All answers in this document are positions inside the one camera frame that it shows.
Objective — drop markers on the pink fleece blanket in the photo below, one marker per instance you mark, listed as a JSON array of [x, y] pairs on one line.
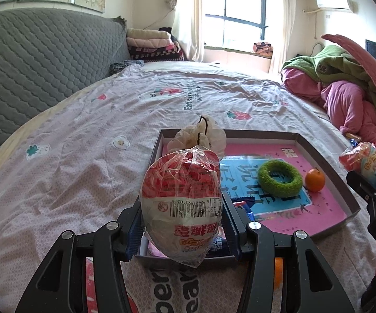
[[348, 104]]

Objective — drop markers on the red white bagged snack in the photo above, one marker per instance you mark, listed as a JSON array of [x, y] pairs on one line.
[[181, 182]]

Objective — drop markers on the black framed window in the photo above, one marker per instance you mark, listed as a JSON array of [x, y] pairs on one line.
[[237, 13]]

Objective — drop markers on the pink printed cardboard box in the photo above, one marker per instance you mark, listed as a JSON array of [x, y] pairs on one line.
[[321, 208]]

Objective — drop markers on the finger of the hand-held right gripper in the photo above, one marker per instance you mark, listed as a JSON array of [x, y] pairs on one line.
[[364, 190]]

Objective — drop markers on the blue cookie packet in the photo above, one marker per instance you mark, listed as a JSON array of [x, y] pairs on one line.
[[243, 206]]

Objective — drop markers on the cream curtain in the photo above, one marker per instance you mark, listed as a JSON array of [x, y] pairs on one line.
[[284, 22], [188, 16]]

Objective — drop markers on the folded cloth on windowsill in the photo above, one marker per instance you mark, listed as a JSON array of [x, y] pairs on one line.
[[263, 49]]

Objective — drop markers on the colourful snack packet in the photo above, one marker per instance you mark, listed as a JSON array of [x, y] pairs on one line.
[[367, 163]]

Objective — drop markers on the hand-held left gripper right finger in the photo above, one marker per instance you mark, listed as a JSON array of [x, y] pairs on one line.
[[235, 234]]

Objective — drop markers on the large orange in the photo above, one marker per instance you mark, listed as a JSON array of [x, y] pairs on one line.
[[277, 274]]

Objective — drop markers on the small blue wrapper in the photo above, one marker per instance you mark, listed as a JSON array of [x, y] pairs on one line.
[[354, 142]]

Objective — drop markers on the dark checked folded blanket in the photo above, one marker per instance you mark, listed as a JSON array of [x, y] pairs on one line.
[[155, 54]]

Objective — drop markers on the white air conditioner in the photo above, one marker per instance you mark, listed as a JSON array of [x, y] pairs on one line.
[[335, 4]]

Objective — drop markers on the grey quilted headboard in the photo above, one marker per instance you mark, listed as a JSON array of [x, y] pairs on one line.
[[44, 62]]

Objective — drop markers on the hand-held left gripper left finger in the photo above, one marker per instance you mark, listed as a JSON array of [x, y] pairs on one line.
[[132, 238]]

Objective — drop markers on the pink folded blanket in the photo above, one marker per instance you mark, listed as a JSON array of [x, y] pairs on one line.
[[148, 42]]

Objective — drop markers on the cream folded blanket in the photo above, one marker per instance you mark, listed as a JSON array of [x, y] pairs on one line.
[[147, 33]]

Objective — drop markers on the green blanket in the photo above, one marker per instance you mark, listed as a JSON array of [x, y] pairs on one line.
[[338, 65]]

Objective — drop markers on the small orange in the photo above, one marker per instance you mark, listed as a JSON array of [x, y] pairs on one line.
[[315, 181]]

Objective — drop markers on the dark patterned cloth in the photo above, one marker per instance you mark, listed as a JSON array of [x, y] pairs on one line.
[[124, 67]]

